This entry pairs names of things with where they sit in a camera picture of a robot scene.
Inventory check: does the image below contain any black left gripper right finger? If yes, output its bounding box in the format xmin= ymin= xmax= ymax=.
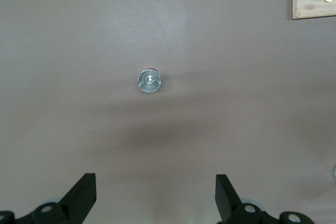
xmin=215 ymin=174 xmax=316 ymax=224

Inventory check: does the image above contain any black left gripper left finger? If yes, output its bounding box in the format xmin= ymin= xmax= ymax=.
xmin=0 ymin=173 xmax=97 ymax=224

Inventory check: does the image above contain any steel double jigger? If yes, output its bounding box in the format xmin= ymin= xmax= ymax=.
xmin=137 ymin=68 xmax=162 ymax=93

